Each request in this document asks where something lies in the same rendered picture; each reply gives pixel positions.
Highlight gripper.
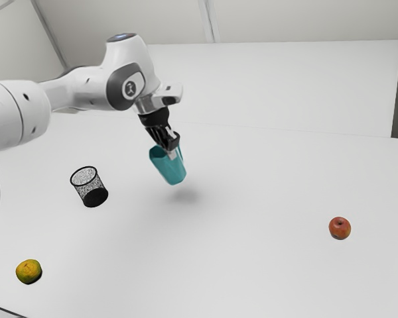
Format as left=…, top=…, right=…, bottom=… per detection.
left=137, top=108, right=182, bottom=162

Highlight teal faceted mug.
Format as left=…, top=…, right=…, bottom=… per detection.
left=148, top=144, right=188, bottom=186

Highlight black mesh pen holder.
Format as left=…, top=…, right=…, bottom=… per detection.
left=69, top=165, right=109, bottom=209

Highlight red apple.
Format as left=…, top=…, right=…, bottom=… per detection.
left=328, top=216, right=352, bottom=240

